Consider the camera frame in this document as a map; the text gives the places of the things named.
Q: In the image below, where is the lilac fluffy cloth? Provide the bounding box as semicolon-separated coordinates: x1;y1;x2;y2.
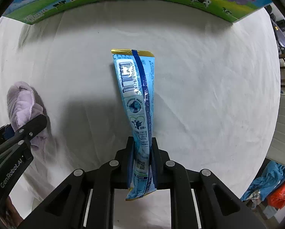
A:
6;81;49;151

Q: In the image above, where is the light blue snack pouch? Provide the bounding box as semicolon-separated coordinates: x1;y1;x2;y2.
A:
111;49;156;201

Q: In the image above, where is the person's left hand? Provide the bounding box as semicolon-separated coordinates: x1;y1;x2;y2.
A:
6;196;23;227

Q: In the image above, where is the beige table cloth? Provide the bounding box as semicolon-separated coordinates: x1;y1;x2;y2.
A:
0;0;282;229

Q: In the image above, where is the blue plastic bag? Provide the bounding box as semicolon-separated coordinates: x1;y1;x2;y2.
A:
240;160;285;205

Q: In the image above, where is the orange plastic bag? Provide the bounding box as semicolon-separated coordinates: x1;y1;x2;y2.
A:
267;182;285;209

